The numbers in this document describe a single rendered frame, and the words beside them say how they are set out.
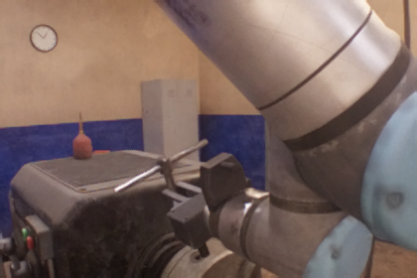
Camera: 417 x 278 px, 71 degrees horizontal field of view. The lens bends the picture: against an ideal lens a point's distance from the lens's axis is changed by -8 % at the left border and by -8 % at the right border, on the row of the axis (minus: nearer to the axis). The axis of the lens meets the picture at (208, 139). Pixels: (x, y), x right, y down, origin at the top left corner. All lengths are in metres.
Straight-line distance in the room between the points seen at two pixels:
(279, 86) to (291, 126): 0.02
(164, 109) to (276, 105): 3.98
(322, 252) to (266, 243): 0.07
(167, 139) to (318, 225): 3.90
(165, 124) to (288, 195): 3.86
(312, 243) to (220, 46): 0.22
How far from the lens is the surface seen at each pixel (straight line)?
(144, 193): 0.75
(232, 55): 0.16
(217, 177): 0.41
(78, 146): 1.13
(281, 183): 0.32
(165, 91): 4.15
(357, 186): 0.17
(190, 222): 0.44
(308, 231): 0.32
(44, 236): 0.72
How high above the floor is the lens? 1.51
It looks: 6 degrees down
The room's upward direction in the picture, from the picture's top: 2 degrees counter-clockwise
